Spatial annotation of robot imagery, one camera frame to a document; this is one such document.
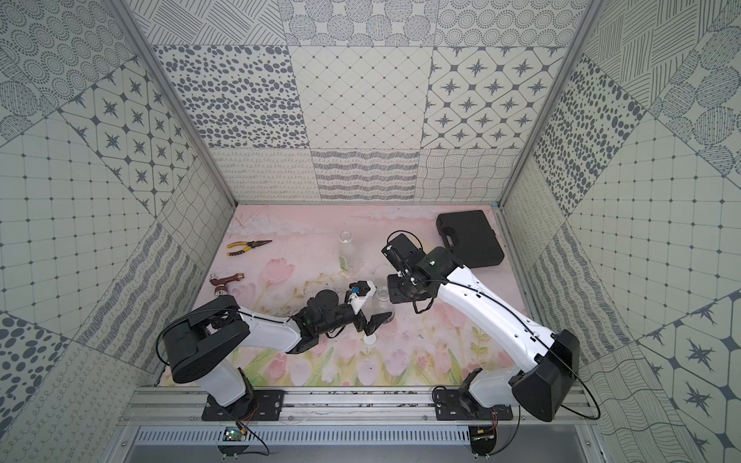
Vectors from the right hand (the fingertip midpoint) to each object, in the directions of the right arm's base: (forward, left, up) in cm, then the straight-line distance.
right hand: (402, 295), depth 75 cm
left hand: (+3, +5, -5) cm, 8 cm away
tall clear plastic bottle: (+17, +17, -8) cm, 26 cm away
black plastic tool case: (+31, -27, -13) cm, 43 cm away
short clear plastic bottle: (+3, +5, -12) cm, 13 cm away
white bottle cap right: (-6, +9, -17) cm, 20 cm away
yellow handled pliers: (+28, +56, -16) cm, 65 cm away
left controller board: (-29, +43, -19) cm, 56 cm away
